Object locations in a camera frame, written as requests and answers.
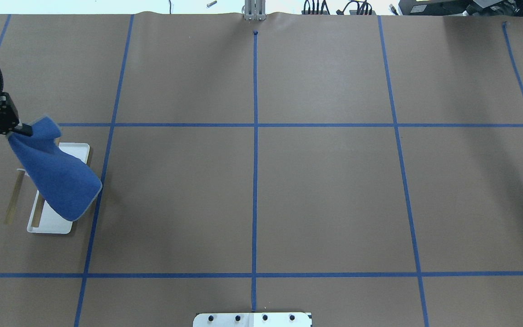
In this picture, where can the black cable hub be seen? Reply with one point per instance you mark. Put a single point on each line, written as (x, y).
(349, 8)

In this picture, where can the black monitor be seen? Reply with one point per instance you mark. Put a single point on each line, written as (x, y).
(460, 7)

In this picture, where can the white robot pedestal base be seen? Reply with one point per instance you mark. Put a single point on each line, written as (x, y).
(254, 319)

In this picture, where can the blue towel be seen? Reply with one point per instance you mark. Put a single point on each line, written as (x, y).
(68, 184)

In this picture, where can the white towel rack with wooden bars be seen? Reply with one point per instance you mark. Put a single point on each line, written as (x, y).
(43, 219)

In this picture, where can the aluminium frame post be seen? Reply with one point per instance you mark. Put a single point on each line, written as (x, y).
(254, 10)

